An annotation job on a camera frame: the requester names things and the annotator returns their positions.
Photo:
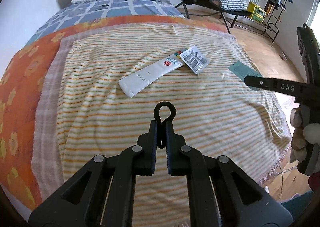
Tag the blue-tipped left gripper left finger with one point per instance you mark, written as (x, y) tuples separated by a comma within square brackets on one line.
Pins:
[(146, 158)]

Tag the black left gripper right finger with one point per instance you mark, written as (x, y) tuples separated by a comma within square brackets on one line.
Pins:
[(176, 162)]

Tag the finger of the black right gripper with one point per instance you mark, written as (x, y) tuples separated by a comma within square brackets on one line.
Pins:
[(287, 87)]

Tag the light teal tube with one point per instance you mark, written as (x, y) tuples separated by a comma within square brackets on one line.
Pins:
[(241, 70)]

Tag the gloved right hand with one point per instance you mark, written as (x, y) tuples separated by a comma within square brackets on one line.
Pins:
[(302, 136)]

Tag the long white sachet packet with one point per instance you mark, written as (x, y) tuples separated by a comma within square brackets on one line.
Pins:
[(137, 81)]

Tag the yellow crate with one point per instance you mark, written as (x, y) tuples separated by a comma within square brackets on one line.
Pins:
[(257, 14)]

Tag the small printed white packet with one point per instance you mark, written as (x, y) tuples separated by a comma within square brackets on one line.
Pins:
[(194, 59)]

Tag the orange floral bedspread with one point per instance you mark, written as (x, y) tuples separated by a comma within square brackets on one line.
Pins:
[(21, 87)]

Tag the blue checkered bed sheet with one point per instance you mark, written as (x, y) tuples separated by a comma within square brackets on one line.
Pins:
[(90, 10)]

